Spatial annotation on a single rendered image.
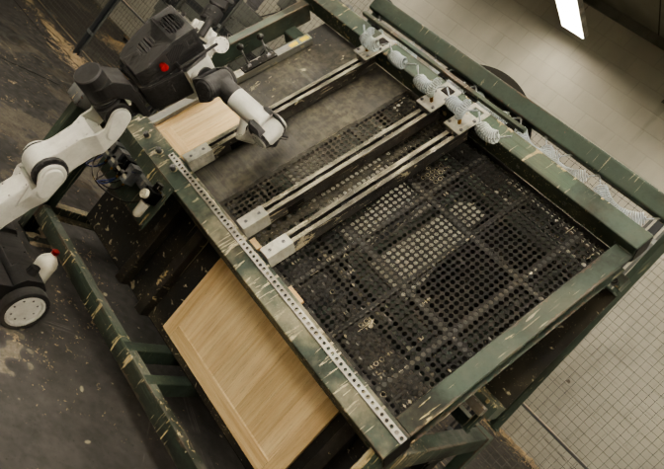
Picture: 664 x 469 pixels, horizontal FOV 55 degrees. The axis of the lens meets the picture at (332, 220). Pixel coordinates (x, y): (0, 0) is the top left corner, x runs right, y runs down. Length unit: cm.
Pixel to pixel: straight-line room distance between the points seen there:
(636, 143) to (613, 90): 67
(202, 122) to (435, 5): 592
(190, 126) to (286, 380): 130
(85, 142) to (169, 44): 52
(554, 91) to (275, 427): 597
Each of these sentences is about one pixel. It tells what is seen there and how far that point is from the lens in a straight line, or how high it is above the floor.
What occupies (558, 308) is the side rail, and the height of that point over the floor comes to 153.
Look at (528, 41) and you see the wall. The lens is 817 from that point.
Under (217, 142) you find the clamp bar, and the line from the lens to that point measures 297.
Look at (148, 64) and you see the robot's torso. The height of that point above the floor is 120.
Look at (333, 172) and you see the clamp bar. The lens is 275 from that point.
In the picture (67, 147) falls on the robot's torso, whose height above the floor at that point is 74.
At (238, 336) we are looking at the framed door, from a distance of 281.
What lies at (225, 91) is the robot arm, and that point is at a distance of 256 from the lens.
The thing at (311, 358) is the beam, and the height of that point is 82.
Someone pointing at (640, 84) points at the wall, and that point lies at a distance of 782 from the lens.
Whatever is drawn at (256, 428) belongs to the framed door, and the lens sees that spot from 274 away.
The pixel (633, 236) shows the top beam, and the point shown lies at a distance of 266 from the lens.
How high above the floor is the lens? 160
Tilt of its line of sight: 9 degrees down
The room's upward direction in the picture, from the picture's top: 41 degrees clockwise
